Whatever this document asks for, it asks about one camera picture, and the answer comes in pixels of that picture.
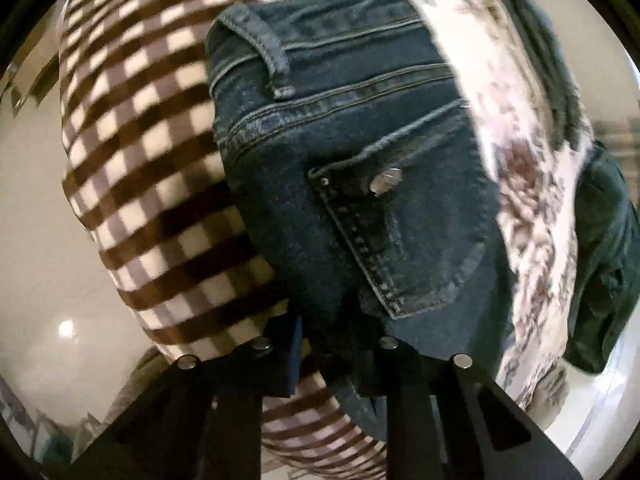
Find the brown checkered blanket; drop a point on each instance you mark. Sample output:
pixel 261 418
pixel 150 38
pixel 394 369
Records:
pixel 150 160

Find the floral printed blanket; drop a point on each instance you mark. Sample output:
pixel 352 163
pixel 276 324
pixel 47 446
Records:
pixel 520 160

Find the dark green cloth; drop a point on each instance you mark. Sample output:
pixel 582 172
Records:
pixel 600 240

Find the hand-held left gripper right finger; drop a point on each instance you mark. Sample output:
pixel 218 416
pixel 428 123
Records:
pixel 372 367

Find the dark blue denim pants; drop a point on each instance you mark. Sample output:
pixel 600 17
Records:
pixel 350 170

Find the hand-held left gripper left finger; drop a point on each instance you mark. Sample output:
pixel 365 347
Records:
pixel 292 360

